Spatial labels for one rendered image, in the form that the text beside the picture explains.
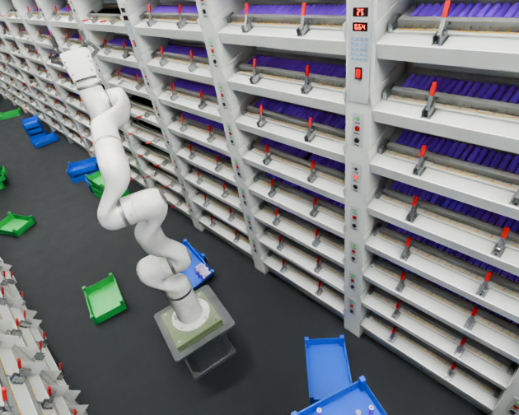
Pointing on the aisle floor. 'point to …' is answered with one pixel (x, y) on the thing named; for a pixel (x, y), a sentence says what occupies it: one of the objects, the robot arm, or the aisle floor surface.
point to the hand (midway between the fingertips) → (66, 34)
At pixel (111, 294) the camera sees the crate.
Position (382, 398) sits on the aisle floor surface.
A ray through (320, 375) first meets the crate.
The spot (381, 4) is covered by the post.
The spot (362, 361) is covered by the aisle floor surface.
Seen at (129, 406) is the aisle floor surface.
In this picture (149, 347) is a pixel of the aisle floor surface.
